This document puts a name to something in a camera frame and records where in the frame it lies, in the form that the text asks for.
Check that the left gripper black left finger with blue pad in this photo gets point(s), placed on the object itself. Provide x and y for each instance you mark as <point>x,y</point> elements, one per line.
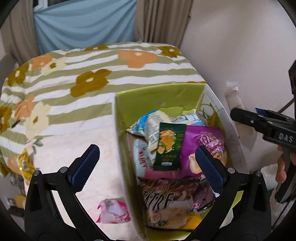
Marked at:
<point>52,211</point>

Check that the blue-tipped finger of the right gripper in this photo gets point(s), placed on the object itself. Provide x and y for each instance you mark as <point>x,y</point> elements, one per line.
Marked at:
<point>271,114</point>

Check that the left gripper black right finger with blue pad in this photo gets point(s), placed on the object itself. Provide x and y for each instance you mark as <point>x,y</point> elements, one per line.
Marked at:
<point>242,211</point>

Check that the gold foil snack bag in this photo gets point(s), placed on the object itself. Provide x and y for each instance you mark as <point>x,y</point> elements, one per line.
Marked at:
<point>25,165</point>

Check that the pink marshmallow bag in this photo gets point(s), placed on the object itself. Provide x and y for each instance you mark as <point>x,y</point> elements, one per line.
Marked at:
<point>113,211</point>

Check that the red black striped snack bag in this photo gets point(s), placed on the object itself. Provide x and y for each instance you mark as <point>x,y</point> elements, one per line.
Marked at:
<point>168,193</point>

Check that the dark green small snack packet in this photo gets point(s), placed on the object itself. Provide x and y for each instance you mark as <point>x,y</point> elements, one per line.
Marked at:
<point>171,136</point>

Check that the cream blue snack bag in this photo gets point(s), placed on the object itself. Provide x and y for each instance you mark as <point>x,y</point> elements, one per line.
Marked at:
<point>147,126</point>

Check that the grey cartoon snack bag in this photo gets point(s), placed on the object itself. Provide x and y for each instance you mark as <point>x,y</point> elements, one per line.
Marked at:
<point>203,197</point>

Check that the cream orange snack bag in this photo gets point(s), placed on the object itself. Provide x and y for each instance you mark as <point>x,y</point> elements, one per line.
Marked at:
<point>174,218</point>

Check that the light blue snack bag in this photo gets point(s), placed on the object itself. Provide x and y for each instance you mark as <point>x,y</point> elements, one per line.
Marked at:
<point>190,119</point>

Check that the potato chip bag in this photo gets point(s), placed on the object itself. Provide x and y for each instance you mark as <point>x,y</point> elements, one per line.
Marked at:
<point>143,158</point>

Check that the person's right hand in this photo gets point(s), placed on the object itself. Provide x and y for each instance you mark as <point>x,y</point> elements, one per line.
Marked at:
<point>281,173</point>

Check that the yellow box on floor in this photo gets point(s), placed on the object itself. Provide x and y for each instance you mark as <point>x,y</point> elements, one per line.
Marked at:
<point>20,201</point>

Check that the green cardboard box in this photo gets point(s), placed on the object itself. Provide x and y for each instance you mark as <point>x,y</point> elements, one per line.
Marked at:
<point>219,137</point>

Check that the white floral tray table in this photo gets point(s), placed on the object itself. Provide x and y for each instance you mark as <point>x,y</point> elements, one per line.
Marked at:
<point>110,178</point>

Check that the green floral striped blanket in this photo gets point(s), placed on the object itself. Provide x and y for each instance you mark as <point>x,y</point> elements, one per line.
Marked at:
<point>69,91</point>

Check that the right beige curtain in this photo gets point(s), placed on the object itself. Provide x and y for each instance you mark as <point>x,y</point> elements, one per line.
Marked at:
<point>162,21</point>

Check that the beige curtain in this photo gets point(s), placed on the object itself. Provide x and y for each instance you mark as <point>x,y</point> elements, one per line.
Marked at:
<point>18,30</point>
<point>162,21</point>

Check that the grey headboard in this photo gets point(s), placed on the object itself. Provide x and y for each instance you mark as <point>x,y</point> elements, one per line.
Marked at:
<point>7,66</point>

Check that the left beige curtain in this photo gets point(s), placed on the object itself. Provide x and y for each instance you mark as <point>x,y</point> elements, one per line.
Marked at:
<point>18,30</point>

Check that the blue cloth under window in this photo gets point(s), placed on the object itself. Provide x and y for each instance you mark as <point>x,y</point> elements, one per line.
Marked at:
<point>82,24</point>

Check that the window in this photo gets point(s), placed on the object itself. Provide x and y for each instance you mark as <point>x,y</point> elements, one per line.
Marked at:
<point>42,4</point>

